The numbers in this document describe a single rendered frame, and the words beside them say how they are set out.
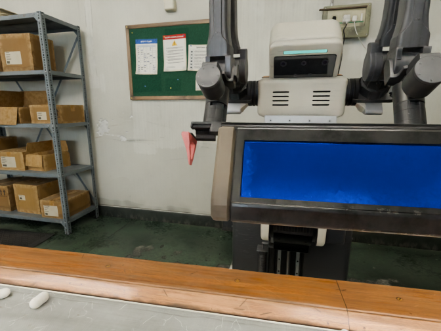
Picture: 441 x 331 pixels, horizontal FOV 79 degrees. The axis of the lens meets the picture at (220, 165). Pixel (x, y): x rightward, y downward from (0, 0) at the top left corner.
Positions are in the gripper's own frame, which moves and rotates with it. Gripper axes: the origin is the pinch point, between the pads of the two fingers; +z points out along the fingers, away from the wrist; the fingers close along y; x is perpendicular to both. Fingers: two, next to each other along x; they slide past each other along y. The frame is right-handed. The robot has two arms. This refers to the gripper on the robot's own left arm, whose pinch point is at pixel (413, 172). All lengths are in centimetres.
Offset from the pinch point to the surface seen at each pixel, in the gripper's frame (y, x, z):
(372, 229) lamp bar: -19.9, -39.6, 14.8
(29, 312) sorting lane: -72, -11, 35
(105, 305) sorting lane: -59, -7, 32
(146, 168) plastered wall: -156, 174, -38
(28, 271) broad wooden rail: -81, -5, 29
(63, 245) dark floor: -201, 142, 40
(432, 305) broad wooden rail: 2.6, 2.3, 24.8
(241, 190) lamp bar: -29, -40, 13
